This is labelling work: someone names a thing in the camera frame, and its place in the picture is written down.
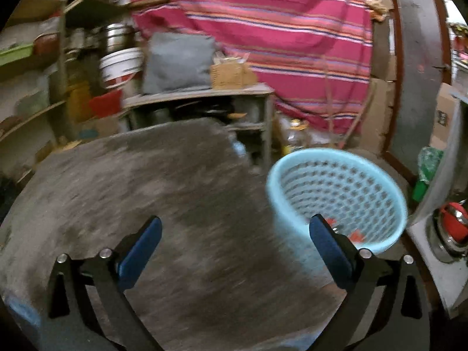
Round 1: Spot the small red mesh basket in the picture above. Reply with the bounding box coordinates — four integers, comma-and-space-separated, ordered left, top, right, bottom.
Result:
35, 33, 61, 54

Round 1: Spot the white plastic bucket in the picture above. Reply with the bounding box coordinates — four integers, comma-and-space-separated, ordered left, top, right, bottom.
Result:
99, 47, 144, 90

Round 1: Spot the low wooden cabinet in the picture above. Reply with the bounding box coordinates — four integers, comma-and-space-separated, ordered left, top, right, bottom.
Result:
122, 82, 276, 171

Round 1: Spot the small oil bottle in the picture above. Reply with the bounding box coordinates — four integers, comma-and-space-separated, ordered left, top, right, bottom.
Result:
283, 119, 311, 154

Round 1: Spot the large yellow oil jug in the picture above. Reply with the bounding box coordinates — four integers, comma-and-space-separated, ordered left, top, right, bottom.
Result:
68, 80, 92, 123

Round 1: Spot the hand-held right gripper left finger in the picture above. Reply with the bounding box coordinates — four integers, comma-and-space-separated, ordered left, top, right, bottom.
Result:
39, 216, 163, 351

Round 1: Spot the steel pot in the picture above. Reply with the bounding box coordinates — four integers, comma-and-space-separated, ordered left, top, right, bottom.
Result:
100, 24, 137, 56

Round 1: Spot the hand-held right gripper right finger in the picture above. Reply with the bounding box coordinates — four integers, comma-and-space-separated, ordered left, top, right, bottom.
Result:
309, 214, 431, 351

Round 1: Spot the straw broom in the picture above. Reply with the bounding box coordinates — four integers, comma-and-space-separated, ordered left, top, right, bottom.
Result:
322, 55, 337, 143

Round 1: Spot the light wooden shelf unit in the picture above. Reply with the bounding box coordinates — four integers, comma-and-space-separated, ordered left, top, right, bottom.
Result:
0, 0, 70, 176

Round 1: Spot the green plastic tray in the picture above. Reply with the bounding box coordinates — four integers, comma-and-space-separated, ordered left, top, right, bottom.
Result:
0, 44, 35, 67

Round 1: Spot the grey metal door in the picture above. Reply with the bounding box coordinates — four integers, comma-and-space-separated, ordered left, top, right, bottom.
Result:
382, 0, 454, 176

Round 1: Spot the red kettle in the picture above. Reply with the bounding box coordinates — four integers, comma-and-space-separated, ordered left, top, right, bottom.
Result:
429, 201, 468, 262

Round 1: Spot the brown hanging bundle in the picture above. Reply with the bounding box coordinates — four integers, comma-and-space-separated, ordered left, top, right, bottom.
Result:
366, 0, 392, 20

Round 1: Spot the light blue plastic basket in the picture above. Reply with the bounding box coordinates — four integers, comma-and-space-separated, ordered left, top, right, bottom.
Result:
266, 148, 408, 260

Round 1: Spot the red plastic basket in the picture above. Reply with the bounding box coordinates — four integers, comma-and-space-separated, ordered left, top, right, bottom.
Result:
89, 91, 122, 118

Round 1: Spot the tall cardboard box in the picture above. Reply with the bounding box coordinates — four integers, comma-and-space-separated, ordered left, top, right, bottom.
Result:
429, 82, 457, 150

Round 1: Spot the bunch of wooden chopsticks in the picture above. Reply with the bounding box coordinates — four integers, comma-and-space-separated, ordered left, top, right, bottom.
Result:
214, 53, 249, 66

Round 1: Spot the green plastic bag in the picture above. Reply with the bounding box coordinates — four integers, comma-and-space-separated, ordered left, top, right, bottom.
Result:
417, 147, 445, 185

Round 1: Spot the grey metal counter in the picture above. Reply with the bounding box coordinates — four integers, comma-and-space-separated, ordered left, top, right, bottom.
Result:
406, 95, 468, 319

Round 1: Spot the grey covered appliance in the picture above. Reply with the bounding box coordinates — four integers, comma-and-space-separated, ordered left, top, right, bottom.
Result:
142, 32, 217, 95

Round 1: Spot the pan with wooden handle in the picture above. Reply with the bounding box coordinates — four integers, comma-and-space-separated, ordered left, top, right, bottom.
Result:
205, 108, 249, 119

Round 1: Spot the red striped cloth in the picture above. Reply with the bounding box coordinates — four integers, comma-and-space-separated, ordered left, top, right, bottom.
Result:
126, 0, 374, 136

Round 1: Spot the grey shaggy rug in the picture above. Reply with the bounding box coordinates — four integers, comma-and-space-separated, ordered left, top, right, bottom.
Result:
0, 117, 348, 351

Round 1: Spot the stack of flattened cardboard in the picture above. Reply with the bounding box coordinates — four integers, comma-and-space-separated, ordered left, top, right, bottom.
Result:
360, 55, 397, 154

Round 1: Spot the yellow utensil holder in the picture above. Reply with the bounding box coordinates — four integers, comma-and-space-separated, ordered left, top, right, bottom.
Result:
209, 62, 244, 90

